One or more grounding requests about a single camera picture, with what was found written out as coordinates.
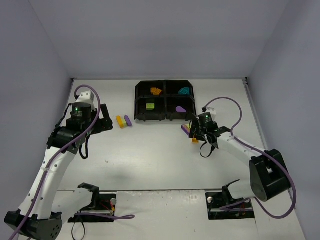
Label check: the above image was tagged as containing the orange translucent lego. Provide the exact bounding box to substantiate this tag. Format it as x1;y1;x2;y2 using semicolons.
191;138;199;144

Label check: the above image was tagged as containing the purple and lime lego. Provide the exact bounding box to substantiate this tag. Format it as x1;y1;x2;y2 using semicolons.
181;124;191;136

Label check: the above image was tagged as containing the orange long lego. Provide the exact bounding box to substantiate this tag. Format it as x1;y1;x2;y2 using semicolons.
116;115;125;129

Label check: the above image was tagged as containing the lime small lego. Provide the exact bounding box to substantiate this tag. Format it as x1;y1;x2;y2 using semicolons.
121;118;127;127

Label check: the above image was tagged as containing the purple studded lego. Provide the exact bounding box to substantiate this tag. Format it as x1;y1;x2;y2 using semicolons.
124;115;132;127

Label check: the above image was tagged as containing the purple rounded lego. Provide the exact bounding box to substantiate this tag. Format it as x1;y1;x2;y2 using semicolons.
175;106;187;113

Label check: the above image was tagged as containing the teal two-stud lego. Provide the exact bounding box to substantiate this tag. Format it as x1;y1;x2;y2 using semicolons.
178;88;189;95

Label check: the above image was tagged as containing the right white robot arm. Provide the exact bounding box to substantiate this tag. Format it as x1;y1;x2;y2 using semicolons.
189;112;292;204

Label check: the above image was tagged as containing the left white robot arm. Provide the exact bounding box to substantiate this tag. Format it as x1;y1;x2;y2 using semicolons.
4;102;113;240

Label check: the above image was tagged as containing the black four-compartment tray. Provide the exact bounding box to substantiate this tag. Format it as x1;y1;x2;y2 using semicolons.
134;79;197;122

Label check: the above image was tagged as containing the teal lego in tray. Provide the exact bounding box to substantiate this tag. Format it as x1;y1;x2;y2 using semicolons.
180;87;190;95

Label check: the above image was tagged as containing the lime lego in tray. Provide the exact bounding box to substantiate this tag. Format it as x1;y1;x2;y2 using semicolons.
145;103;155;111

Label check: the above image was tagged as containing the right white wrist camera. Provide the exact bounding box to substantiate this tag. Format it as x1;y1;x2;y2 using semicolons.
202;106;217;119

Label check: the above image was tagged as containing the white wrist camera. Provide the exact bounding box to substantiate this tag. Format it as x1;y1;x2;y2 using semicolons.
75;90;95;104
202;106;217;119

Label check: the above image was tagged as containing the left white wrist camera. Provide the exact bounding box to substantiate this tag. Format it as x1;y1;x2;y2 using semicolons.
75;90;95;104

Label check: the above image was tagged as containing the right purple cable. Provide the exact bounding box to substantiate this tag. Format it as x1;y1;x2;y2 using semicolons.
202;96;297;219

